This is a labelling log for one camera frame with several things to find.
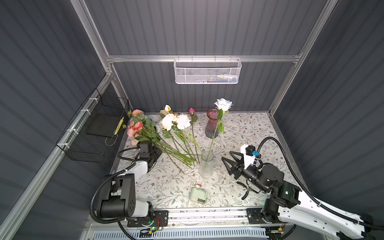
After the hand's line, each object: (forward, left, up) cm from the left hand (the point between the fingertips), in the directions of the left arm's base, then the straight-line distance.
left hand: (159, 149), depth 93 cm
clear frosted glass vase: (-15, -28, +7) cm, 33 cm away
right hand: (-20, -36, +23) cm, 47 cm away
